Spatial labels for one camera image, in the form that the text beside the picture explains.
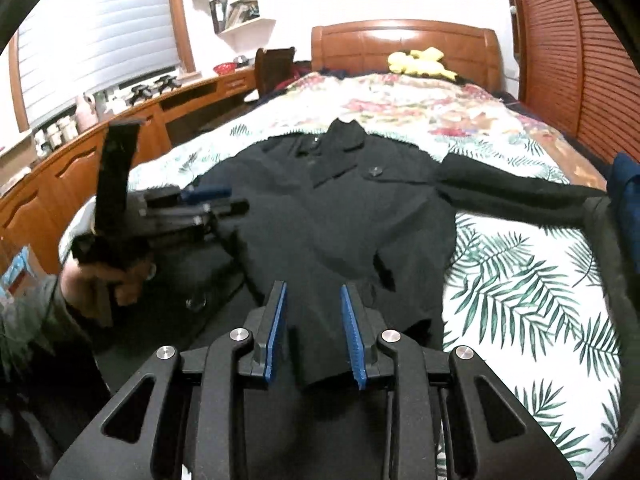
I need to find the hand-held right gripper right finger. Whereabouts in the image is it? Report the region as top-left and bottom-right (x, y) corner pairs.
(340, 284), (576, 480)

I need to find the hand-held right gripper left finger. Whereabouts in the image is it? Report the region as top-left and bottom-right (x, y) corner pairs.
(50, 280), (291, 480)

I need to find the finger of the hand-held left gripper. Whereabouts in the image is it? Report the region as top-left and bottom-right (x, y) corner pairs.
(181, 186), (234, 206)
(190, 199), (251, 227)

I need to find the black coat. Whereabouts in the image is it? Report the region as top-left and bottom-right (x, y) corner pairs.
(95, 118), (608, 480)

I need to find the person's left forearm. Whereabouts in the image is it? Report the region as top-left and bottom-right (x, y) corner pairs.
(0, 272), (108, 403)

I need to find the person's left hand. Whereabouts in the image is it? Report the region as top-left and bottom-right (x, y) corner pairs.
(64, 252), (157, 327)

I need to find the wooden cabinet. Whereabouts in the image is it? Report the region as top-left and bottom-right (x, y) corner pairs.
(0, 67), (258, 277)

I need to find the pink jug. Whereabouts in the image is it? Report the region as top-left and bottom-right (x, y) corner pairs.
(75, 93), (99, 129)

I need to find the blue printed box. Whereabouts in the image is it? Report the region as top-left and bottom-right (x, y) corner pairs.
(0, 244), (37, 302)

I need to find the dark wooden chair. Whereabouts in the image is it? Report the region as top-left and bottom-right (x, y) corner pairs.
(255, 47), (297, 99)

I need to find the leaf print bed sheet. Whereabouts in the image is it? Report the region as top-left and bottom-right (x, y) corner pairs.
(59, 110), (626, 480)

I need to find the white window blind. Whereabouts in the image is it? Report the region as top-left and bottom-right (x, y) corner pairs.
(17, 0), (182, 129)

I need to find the floral blanket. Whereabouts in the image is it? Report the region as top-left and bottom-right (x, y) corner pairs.
(260, 71), (608, 186)

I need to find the wooden bed headboard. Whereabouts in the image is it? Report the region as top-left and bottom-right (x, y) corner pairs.
(311, 19), (504, 93)

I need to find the yellow plush toy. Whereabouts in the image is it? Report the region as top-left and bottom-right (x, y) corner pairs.
(387, 47), (459, 81)

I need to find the black padded seat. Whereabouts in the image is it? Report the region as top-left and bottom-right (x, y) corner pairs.
(0, 360), (113, 480)

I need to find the grey folded cloth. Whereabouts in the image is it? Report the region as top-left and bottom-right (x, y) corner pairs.
(582, 195), (640, 480)

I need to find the wooden louvred wardrobe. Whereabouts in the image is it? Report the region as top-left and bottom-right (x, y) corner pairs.
(502, 0), (640, 177)

